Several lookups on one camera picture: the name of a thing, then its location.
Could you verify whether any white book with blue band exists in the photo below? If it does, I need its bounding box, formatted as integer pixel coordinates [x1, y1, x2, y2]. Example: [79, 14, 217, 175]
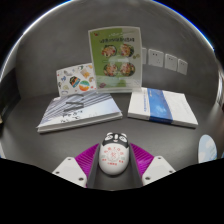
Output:
[127, 87, 199, 129]

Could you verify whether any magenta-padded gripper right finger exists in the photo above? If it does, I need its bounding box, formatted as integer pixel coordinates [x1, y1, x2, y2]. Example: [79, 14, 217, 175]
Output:
[113, 142, 177, 192]

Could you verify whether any white wall socket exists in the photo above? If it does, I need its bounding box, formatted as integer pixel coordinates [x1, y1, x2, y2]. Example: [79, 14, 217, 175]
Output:
[147, 48, 165, 68]
[177, 58, 189, 76]
[164, 53, 179, 72]
[141, 47, 148, 65]

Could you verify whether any grey striped cover book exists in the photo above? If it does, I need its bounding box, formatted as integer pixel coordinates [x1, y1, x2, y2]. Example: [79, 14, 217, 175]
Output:
[36, 91, 124, 134]

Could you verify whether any green acrylic menu sign stand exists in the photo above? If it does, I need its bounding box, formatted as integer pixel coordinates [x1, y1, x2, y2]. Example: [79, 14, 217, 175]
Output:
[87, 25, 144, 94]

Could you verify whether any white panda-print computer mouse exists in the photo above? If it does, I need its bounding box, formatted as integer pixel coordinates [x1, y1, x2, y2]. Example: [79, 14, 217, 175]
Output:
[98, 131, 131, 177]

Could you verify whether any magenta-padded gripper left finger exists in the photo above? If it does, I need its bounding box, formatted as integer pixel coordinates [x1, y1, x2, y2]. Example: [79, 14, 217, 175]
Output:
[52, 142, 114, 192]

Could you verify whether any white colourful sticker sheet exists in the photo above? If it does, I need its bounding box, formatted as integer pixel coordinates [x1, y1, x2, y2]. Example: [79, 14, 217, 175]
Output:
[55, 62, 98, 98]

